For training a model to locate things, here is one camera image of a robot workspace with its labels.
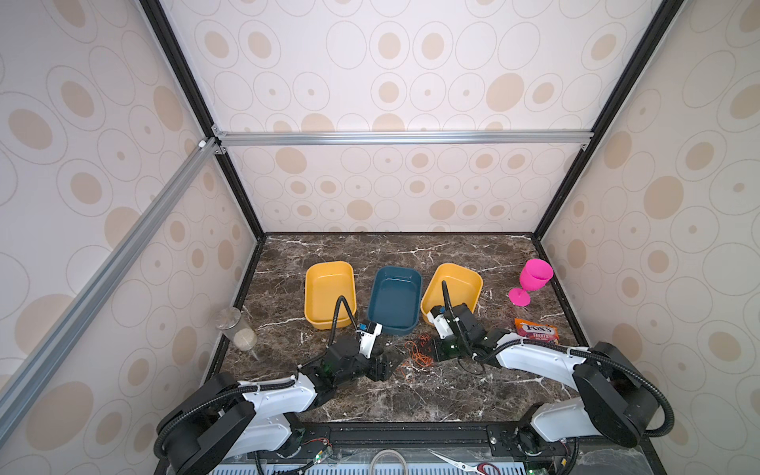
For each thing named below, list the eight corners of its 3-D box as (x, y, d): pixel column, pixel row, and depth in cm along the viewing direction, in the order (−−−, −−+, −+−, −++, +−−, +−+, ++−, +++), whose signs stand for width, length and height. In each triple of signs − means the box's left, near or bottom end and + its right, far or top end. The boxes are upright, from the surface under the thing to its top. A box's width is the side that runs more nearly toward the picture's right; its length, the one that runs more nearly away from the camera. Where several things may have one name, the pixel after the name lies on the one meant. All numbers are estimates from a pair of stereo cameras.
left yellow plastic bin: (300, 329, 95) (295, 319, 90) (312, 272, 110) (308, 260, 105) (355, 329, 95) (353, 319, 90) (359, 272, 110) (358, 261, 105)
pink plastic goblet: (511, 307, 101) (529, 279, 89) (505, 288, 106) (522, 258, 94) (535, 307, 101) (556, 279, 89) (528, 288, 106) (547, 258, 94)
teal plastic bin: (368, 335, 94) (367, 326, 90) (371, 275, 110) (370, 265, 105) (424, 335, 94) (426, 326, 90) (418, 276, 110) (420, 265, 105)
